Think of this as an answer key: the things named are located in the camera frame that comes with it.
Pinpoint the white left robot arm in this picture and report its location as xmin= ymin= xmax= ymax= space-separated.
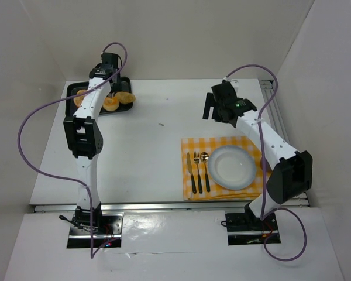
xmin=63 ymin=52 xmax=119 ymax=228

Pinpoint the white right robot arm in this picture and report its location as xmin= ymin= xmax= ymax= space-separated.
xmin=203 ymin=81 xmax=313 ymax=220

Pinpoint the small oval bread roll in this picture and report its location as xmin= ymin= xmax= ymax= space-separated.
xmin=114 ymin=91 xmax=136 ymax=105

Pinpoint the round donut bread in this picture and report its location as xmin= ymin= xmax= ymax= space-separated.
xmin=102 ymin=97 xmax=120 ymax=112

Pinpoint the orange fluted cake bread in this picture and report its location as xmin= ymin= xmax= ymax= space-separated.
xmin=73 ymin=89 xmax=87 ymax=108

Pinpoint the black baking tray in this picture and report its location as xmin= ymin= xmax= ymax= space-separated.
xmin=65 ymin=77 xmax=136 ymax=116

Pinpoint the white blue-rimmed plate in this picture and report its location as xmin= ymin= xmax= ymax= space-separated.
xmin=207 ymin=145 xmax=257 ymax=190

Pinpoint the purple mug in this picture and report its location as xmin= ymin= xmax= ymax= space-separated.
xmin=260 ymin=158 xmax=266 ymax=170

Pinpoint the yellow checkered cloth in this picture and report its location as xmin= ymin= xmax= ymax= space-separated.
xmin=181 ymin=136 xmax=263 ymax=201

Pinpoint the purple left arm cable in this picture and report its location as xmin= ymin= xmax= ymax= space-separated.
xmin=16 ymin=42 xmax=128 ymax=259

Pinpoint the gold spoon black handle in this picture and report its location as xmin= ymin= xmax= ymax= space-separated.
xmin=200 ymin=152 xmax=211 ymax=193

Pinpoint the gold fork black handle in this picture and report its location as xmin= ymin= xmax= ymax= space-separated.
xmin=194 ymin=151 xmax=203 ymax=194

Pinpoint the gold knife black handle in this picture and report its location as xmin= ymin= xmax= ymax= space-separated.
xmin=187 ymin=152 xmax=197 ymax=194

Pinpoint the aluminium rail front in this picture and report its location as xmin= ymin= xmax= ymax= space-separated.
xmin=35 ymin=201 xmax=247 ymax=213

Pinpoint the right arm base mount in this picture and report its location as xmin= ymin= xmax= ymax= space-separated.
xmin=221 ymin=213 xmax=281 ymax=246

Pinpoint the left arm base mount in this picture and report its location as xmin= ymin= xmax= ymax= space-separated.
xmin=59 ymin=215 xmax=123 ymax=249

